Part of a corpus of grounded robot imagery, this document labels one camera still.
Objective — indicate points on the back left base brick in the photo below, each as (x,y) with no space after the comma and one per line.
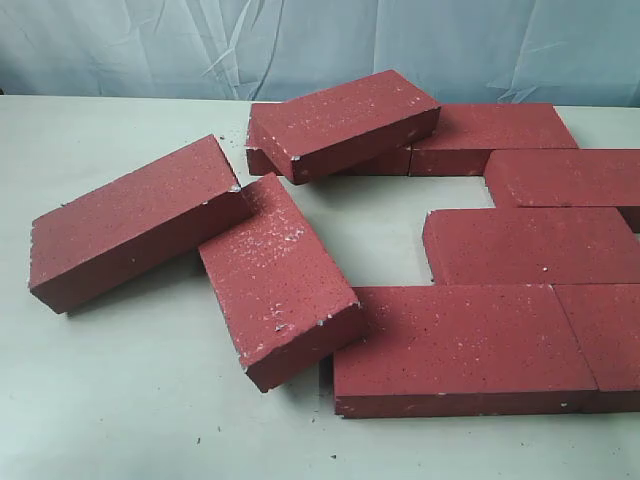
(395,163)

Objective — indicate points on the base brick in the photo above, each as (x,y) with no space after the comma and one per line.
(395,163)
(467,134)

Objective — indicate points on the front large red brick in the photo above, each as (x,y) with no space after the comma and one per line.
(465,350)

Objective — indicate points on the back right base brick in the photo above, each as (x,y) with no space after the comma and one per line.
(467,134)

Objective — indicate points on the right second-row brick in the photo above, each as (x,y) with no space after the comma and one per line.
(564,178)

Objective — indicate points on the right third-row brick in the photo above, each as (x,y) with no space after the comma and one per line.
(504,246)

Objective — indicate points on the grey fabric backdrop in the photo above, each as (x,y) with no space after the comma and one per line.
(563,52)

